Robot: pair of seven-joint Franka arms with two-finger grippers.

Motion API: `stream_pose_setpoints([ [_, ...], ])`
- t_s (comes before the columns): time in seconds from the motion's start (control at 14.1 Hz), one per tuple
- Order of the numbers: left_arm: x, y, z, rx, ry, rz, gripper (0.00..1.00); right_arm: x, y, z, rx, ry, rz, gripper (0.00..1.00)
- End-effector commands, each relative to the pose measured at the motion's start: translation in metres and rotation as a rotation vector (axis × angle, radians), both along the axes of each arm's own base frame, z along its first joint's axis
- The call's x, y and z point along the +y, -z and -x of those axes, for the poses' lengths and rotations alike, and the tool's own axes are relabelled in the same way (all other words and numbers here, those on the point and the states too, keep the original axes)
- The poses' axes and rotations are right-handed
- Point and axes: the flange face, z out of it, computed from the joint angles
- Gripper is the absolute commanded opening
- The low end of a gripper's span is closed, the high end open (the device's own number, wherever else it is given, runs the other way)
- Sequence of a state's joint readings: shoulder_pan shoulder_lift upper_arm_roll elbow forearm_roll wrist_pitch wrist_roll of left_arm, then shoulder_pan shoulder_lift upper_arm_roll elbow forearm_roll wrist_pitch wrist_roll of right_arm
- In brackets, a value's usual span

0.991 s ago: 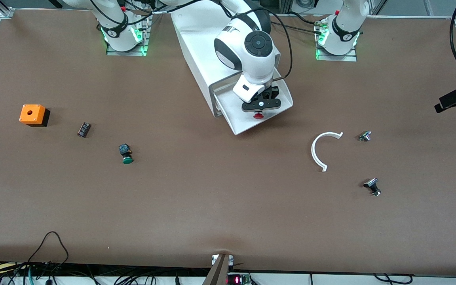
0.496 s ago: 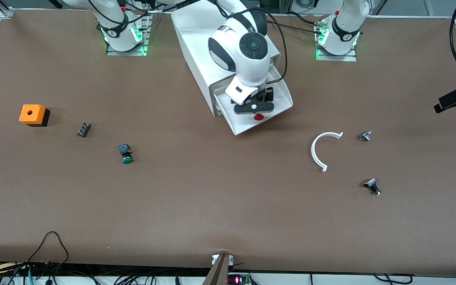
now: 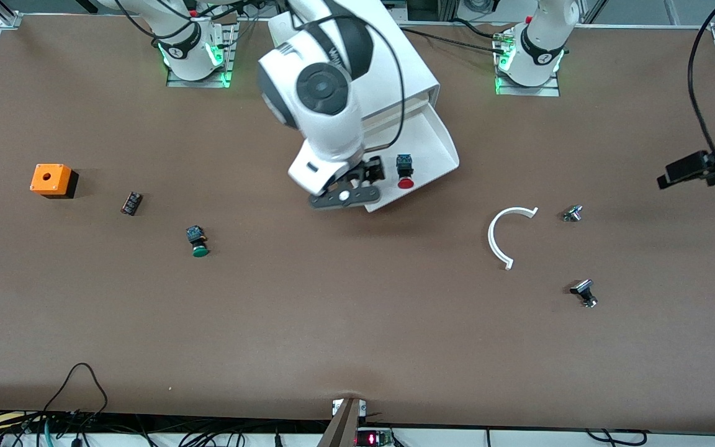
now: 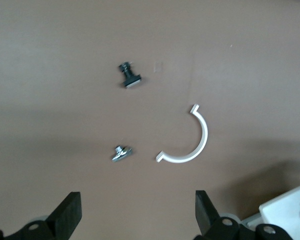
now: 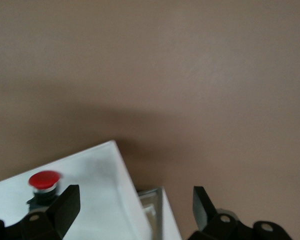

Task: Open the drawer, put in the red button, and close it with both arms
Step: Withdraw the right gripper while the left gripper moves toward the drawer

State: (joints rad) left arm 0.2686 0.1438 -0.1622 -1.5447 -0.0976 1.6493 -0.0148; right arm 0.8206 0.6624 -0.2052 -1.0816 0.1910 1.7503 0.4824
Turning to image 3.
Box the red mushroom push button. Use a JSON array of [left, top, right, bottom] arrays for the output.
[[396, 155, 415, 189]]

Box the white drawer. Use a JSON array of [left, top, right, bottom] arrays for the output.
[[357, 102, 461, 213]]

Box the white drawer cabinet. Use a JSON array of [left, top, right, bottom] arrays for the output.
[[268, 0, 441, 156]]

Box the green mushroom push button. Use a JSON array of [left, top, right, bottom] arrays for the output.
[[186, 225, 210, 258]]

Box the red display module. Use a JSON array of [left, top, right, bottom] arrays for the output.
[[356, 428, 393, 447]]

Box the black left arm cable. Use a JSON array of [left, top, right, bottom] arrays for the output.
[[688, 0, 715, 156]]

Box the white semicircular bracket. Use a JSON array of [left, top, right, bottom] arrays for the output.
[[487, 207, 539, 271]]

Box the black table cable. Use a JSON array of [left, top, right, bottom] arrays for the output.
[[451, 17, 508, 39], [398, 26, 502, 54]]

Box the small metal bracket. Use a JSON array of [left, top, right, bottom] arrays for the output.
[[332, 399, 367, 418]]

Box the orange button enclosure box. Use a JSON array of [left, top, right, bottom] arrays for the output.
[[30, 163, 79, 200]]

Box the black floor cable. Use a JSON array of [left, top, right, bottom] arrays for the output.
[[584, 428, 650, 447]]

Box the black looped cable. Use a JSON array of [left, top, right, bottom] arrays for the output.
[[43, 363, 109, 429]]

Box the black cable bundle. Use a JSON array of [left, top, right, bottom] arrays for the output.
[[0, 409, 333, 447]]

